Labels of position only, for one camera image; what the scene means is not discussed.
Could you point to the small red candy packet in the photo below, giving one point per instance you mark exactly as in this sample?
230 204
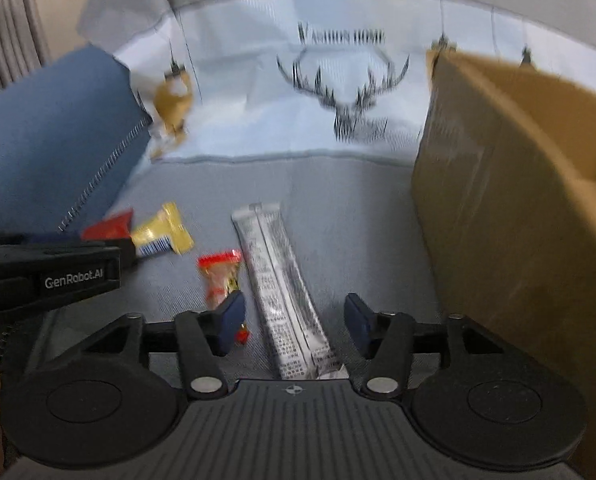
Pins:
223 279

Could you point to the grey deer print sofa cover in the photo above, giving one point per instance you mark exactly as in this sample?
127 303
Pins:
317 106

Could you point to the yellow snack packet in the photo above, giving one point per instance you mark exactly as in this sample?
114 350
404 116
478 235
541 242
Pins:
164 232

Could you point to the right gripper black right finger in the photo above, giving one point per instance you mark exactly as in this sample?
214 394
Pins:
389 343

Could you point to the red flat snack packet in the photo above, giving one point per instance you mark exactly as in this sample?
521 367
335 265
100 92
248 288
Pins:
112 228

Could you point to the silver white long snack packet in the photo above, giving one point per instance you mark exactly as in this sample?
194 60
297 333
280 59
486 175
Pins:
301 348

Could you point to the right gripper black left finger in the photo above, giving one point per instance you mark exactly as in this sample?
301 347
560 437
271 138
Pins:
197 339

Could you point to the brown cardboard box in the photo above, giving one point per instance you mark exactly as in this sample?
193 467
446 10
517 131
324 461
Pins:
504 185

